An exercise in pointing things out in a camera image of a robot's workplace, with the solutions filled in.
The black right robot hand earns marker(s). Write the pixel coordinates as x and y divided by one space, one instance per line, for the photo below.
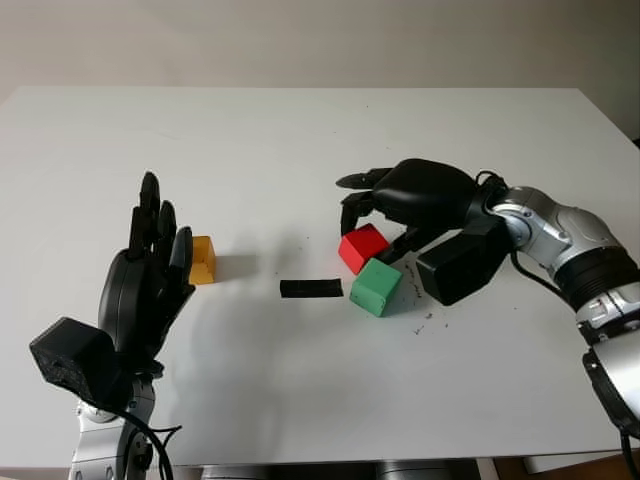
425 192

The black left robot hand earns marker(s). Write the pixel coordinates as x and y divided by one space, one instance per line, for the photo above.
135 300

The yellow wooden block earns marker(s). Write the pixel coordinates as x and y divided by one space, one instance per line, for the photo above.
202 260

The red wooden block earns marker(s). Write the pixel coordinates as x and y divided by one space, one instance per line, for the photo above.
362 245

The green wooden block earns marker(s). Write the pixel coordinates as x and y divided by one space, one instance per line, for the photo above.
375 287

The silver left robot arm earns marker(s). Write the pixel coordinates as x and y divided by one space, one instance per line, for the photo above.
100 445

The black tape strip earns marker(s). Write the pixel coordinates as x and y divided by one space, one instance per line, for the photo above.
310 289

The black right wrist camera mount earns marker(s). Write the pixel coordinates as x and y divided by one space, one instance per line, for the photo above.
460 265

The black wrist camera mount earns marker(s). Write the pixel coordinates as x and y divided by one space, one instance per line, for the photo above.
460 265
75 357

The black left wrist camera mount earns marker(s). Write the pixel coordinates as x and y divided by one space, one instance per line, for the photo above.
75 357

